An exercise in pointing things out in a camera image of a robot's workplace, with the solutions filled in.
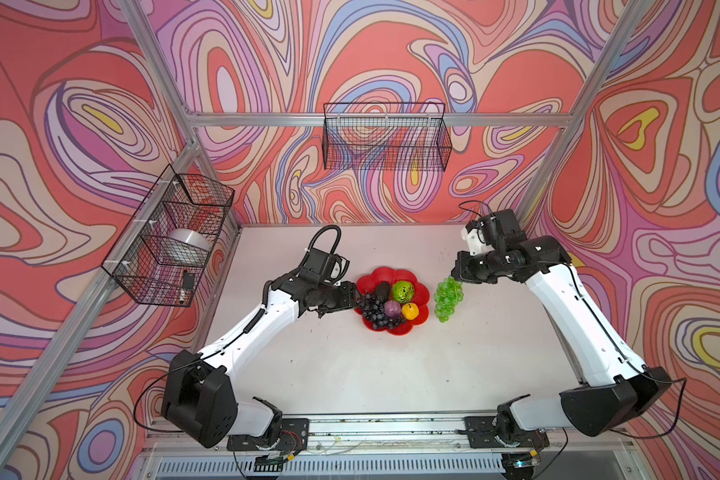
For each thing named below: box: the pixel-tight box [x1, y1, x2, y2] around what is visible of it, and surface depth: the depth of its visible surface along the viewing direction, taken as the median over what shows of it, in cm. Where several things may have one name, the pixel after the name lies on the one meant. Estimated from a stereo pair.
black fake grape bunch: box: [357, 293, 407, 330], surface depth 90 cm
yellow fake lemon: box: [402, 302, 419, 320], surface depth 92 cm
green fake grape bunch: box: [434, 276, 465, 323], surface depth 77 cm
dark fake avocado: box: [375, 281, 391, 302], surface depth 98 cm
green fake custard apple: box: [392, 280, 414, 304], surface depth 95 cm
